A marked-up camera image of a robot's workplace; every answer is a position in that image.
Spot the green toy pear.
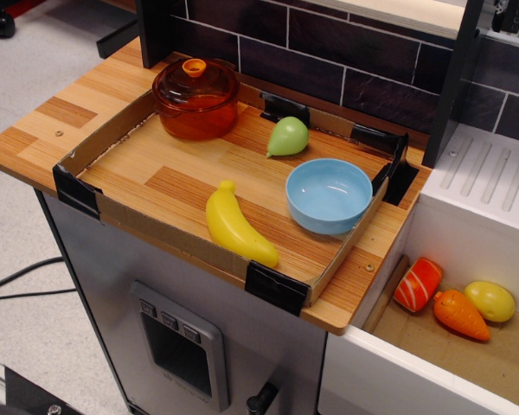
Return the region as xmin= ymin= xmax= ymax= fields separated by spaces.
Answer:
xmin=266 ymin=117 xmax=310 ymax=157

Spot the light blue bowl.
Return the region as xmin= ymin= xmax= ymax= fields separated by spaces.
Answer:
xmin=285 ymin=158 xmax=373 ymax=235

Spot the yellow toy banana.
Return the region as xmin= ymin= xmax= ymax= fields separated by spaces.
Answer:
xmin=205 ymin=180 xmax=279 ymax=267

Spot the orange transparent pot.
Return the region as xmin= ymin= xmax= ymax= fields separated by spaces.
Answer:
xmin=151 ymin=58 xmax=240 ymax=140

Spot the cardboard fence with black tape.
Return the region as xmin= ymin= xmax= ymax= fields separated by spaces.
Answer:
xmin=53 ymin=85 xmax=426 ymax=315

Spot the grey toy oven panel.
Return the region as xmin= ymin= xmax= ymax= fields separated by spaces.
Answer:
xmin=130 ymin=281 xmax=230 ymax=412

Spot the orange toy salmon sushi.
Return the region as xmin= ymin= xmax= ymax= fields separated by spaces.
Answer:
xmin=393 ymin=258 xmax=443 ymax=313

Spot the orange toy carrot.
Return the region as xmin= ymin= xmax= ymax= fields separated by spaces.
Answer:
xmin=432 ymin=290 xmax=491 ymax=342

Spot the white toy sink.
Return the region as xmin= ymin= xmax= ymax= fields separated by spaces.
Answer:
xmin=318 ymin=125 xmax=519 ymax=414

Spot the yellow toy lemon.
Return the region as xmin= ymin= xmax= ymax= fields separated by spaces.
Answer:
xmin=464 ymin=281 xmax=516 ymax=322

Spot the black caster wheel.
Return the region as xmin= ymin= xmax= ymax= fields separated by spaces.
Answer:
xmin=0 ymin=10 xmax=16 ymax=39

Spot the black oven handle knob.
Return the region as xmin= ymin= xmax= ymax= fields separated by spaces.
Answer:
xmin=246 ymin=382 xmax=279 ymax=415

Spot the black floor cable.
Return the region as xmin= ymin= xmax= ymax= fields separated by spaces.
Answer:
xmin=0 ymin=256 xmax=77 ymax=303

